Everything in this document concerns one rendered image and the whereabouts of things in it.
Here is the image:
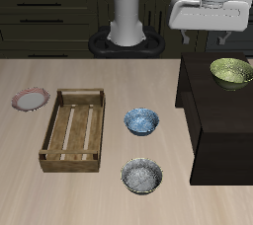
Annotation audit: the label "green bowl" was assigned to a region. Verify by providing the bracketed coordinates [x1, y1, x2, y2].
[210, 57, 253, 91]

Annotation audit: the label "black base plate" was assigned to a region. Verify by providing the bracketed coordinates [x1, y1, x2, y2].
[88, 26, 166, 57]

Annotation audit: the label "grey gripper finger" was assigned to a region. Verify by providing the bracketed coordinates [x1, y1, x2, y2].
[181, 29, 192, 45]
[216, 31, 233, 45]

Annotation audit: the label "grey bowl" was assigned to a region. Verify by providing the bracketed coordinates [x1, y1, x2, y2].
[120, 157, 164, 195]

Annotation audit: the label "pink rimmed white plate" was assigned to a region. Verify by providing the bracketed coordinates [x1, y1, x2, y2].
[11, 87, 51, 113]

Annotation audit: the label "blue bowl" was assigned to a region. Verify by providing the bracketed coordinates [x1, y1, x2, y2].
[124, 107, 160, 137]

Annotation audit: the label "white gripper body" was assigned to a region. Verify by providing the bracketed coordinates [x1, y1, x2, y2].
[168, 0, 253, 33]

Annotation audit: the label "dark kitchen cupboards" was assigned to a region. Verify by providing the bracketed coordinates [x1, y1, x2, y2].
[0, 0, 253, 60]

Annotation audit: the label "dark wooden cabinet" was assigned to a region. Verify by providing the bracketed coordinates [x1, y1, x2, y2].
[174, 51, 253, 187]

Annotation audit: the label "wooden slat tray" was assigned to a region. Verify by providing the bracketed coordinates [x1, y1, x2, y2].
[38, 87, 107, 174]

